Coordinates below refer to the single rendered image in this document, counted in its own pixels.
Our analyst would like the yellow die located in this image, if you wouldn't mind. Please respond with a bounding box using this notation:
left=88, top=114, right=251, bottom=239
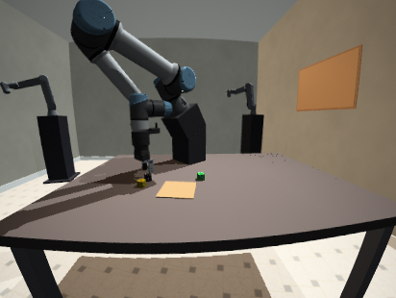
left=136, top=179, right=146, bottom=188

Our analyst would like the green die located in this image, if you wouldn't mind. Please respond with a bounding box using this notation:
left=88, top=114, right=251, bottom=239
left=197, top=172, right=205, bottom=181

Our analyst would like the peach flat mat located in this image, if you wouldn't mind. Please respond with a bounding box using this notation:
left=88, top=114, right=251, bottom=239
left=156, top=182, right=196, bottom=199

